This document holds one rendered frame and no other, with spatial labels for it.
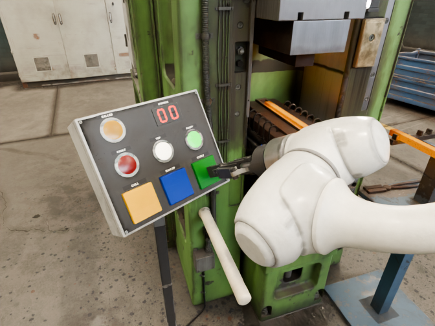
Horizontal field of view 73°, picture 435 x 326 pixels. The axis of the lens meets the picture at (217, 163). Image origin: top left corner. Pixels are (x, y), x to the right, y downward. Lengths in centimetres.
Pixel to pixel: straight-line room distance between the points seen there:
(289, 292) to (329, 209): 127
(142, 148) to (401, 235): 56
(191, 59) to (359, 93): 73
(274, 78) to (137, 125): 94
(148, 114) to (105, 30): 538
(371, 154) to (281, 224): 18
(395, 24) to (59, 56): 545
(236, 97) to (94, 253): 143
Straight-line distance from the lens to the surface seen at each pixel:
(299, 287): 166
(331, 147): 47
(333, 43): 106
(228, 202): 131
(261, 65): 149
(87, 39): 609
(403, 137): 129
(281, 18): 95
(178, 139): 78
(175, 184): 75
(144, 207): 71
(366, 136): 48
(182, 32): 99
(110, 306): 182
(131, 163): 71
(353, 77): 134
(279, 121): 121
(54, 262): 216
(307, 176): 40
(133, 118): 74
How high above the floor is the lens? 143
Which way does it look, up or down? 30 degrees down
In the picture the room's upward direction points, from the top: straight up
